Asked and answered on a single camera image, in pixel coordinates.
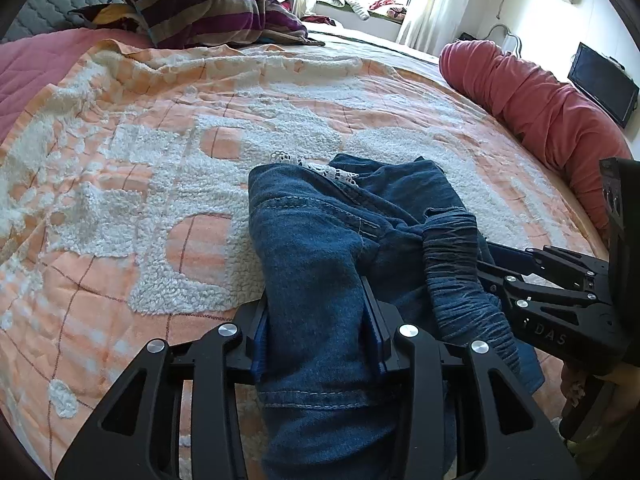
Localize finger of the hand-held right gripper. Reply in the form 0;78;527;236
475;260;615;312
487;242;611;286

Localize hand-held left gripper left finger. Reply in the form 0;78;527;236
55;296;273;480

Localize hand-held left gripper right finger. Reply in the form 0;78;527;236
359;276;583;480

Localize blue denim pants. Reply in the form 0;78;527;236
247;152;546;480

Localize person's right hand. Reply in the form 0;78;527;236
559;362;588;411

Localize red bolster pillow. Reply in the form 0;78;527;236
439;39;633;233

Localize black flat screen monitor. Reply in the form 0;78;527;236
567;42;640;128

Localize white metal rack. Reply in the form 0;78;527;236
487;22;525;57

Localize orange and white fleece blanket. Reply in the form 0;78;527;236
0;40;608;480

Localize white curtain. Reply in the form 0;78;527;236
397;0;488;56

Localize grey bedsheet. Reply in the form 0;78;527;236
295;17;443;63

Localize pink clothes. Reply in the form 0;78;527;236
370;0;408;20

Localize purple striped pillow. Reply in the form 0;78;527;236
115;0;311;48

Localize pink quilted bedspread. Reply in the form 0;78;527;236
0;27;126;151

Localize black and yellow cloth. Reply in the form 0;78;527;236
70;4;151;36

